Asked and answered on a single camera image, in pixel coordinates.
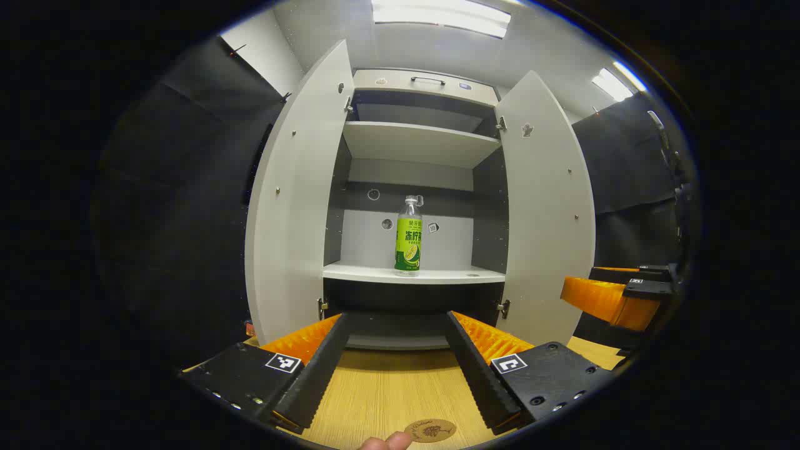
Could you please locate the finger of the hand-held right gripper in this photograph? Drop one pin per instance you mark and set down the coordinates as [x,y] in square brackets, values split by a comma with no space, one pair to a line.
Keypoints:
[600,300]
[615,274]

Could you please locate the small ceiling light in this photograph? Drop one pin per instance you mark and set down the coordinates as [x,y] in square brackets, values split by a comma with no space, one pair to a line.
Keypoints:
[615,82]

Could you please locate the long ceiling light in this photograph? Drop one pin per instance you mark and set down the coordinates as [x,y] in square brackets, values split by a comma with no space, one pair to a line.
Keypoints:
[440,17]

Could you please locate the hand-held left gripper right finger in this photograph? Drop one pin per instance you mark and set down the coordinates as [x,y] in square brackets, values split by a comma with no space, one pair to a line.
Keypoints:
[478,375]

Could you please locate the grey cabinet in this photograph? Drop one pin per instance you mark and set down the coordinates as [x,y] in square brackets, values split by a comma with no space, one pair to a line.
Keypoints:
[375,234]

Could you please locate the grey cabinet shelf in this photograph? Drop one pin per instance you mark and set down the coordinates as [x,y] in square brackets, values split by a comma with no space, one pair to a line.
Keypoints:
[419,142]
[375,273]

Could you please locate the green label clear bottle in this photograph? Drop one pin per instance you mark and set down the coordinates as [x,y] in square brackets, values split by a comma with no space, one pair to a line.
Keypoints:
[408,244]

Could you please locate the grey cabinet door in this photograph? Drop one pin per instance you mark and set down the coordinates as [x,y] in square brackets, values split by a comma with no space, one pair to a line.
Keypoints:
[300,206]
[544,219]

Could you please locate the round wooden coaster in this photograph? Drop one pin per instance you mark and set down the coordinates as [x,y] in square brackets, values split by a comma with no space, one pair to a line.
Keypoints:
[430,430]

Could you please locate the black backdrop cloth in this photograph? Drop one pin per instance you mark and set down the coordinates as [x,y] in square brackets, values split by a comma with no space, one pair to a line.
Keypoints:
[631,162]
[175,219]

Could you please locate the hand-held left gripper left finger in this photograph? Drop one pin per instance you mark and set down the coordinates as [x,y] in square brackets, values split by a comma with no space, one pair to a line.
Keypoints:
[319,369]

